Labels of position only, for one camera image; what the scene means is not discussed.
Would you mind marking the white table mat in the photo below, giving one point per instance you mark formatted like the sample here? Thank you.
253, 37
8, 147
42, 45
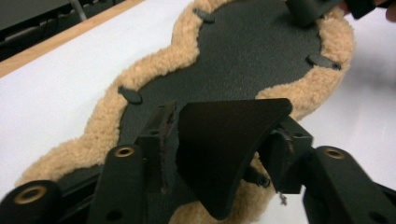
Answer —
62, 81

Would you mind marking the tan fleece pad black underside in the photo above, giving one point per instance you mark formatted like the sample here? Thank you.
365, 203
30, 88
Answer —
249, 62

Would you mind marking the white metal stand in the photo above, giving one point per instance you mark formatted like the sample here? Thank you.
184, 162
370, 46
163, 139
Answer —
79, 9

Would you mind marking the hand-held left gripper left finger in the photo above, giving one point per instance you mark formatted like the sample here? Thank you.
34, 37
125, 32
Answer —
157, 146

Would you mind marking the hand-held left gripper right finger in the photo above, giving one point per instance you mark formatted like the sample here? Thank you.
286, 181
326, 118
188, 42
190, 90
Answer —
288, 155

